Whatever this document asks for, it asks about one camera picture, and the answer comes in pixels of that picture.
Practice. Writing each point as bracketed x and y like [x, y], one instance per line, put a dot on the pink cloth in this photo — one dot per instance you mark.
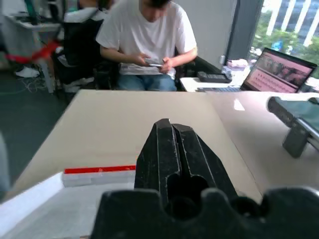
[238, 63]

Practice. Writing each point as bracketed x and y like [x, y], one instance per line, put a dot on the white wall outlet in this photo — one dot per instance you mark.
[222, 59]

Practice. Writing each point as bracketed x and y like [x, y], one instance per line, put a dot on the person's right hand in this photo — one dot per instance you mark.
[142, 58]

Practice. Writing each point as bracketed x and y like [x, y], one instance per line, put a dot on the person's left hand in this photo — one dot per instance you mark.
[168, 65]

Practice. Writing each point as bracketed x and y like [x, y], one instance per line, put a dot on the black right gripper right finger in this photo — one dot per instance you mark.
[199, 161]

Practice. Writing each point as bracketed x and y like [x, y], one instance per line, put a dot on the white side table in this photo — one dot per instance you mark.
[192, 83]

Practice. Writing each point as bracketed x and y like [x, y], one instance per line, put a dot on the white desk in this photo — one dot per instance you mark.
[27, 32]

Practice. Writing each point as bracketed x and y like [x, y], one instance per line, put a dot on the white shoebox with red stripe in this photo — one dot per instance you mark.
[54, 204]

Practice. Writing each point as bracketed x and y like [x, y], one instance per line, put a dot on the black keypad device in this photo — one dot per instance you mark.
[214, 77]

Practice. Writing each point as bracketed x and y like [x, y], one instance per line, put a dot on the white sneakers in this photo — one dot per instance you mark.
[26, 72]

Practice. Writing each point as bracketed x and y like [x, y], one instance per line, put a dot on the seated man in white t-shirt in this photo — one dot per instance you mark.
[149, 32]

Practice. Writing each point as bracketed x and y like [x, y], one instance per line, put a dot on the silver smartphone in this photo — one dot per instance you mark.
[154, 62]

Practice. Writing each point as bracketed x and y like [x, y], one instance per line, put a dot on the open laptop with pink screen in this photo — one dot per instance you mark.
[276, 72]

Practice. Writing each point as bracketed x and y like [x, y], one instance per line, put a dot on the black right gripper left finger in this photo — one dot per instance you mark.
[155, 159]

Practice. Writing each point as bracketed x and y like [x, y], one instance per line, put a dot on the black armchair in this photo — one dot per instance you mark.
[199, 67]

